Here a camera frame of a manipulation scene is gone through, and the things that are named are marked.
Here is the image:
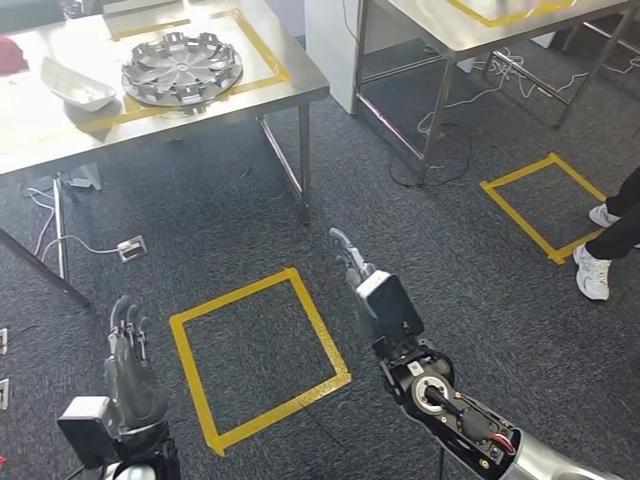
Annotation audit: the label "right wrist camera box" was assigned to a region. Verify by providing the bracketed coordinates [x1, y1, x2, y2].
[368, 270, 426, 362]

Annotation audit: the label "white floor cable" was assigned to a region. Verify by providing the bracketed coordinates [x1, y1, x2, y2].
[20, 185, 121, 266]
[417, 46, 640, 137]

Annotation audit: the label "black floor cable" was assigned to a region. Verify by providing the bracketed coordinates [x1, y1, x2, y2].
[389, 122, 472, 189]

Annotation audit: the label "person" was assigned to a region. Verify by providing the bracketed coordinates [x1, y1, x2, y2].
[572, 165, 640, 303]

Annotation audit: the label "yellow floor tape square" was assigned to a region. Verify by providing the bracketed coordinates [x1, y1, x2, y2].
[168, 267, 352, 458]
[478, 152, 607, 266]

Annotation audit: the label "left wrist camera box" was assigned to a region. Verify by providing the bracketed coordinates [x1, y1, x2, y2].
[57, 396, 122, 470]

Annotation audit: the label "white table metal legs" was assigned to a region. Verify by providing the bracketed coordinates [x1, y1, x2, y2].
[303, 0, 640, 188]
[0, 0, 331, 309]

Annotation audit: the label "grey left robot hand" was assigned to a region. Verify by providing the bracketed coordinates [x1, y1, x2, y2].
[103, 296, 170, 432]

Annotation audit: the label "red cap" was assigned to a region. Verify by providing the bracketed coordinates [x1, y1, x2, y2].
[0, 36, 29, 74]

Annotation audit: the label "white curved plastic part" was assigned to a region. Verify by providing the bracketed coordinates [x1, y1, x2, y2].
[41, 56, 117, 113]

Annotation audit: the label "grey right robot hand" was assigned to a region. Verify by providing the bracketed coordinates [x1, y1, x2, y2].
[328, 227, 382, 342]

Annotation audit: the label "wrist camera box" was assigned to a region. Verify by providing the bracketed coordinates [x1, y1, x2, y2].
[57, 396, 122, 470]
[368, 270, 426, 362]

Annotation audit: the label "silver wheel hubcap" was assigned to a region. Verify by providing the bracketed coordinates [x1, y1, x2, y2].
[121, 31, 244, 109]

